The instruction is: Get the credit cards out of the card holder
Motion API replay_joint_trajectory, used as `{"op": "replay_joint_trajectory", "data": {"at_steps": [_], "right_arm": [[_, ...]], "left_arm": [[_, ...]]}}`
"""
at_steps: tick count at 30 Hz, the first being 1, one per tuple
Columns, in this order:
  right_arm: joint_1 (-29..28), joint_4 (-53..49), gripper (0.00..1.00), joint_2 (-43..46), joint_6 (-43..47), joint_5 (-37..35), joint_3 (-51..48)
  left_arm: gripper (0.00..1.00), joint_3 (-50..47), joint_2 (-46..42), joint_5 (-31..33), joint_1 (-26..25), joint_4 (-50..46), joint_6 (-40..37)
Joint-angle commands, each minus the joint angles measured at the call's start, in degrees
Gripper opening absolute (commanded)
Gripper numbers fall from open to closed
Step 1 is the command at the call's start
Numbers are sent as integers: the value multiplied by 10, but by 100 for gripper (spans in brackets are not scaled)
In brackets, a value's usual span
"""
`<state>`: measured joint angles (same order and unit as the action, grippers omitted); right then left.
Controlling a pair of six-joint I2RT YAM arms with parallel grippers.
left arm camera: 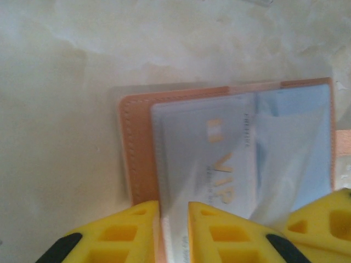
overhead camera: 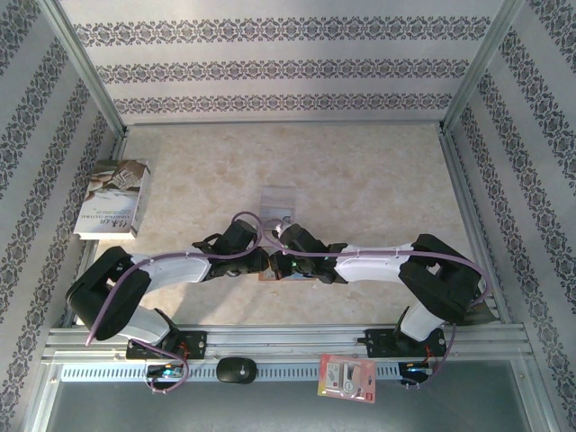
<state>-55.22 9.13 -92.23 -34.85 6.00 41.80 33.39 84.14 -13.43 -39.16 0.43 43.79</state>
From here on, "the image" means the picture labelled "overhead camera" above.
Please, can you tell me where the aluminium mounting rail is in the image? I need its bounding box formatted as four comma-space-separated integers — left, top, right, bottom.
42, 326, 528, 361

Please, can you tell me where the clear plastic card tray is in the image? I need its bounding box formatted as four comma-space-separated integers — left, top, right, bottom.
260, 184, 297, 228

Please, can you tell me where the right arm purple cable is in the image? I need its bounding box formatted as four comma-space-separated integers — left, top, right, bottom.
265, 217, 492, 392

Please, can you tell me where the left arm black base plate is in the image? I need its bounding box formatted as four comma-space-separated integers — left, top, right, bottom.
125, 330, 208, 361

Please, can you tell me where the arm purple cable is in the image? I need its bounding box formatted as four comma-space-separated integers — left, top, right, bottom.
85, 210, 266, 396
265, 217, 492, 392

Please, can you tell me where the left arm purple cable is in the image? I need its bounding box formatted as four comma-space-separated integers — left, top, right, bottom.
85, 210, 266, 396

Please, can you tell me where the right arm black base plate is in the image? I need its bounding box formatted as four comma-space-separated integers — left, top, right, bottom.
364, 328, 448, 360

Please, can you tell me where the red USB blister pack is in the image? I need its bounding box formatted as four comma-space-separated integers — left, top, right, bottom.
317, 353, 377, 405

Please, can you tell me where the white paperback book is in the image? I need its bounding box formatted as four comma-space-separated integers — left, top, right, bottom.
73, 157, 153, 242

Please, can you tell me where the aluminium frame post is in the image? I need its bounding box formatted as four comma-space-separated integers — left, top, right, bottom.
38, 0, 130, 136
438, 0, 527, 136

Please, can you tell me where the black computer mouse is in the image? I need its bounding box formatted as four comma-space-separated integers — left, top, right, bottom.
215, 355, 257, 385

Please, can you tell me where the tan leather card holder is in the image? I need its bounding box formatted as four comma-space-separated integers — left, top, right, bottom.
258, 268, 316, 284

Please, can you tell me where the perforated white cable duct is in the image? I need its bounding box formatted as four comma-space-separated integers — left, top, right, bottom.
60, 362, 433, 383

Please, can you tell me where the aluminium rear rail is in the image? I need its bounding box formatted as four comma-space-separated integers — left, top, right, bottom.
123, 119, 445, 130

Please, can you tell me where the aluminium side rail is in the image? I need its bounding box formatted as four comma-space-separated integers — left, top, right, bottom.
438, 125, 512, 325
60, 130, 130, 329

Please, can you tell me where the grey metal shelf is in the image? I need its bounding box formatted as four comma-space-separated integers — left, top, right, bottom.
26, 359, 554, 432

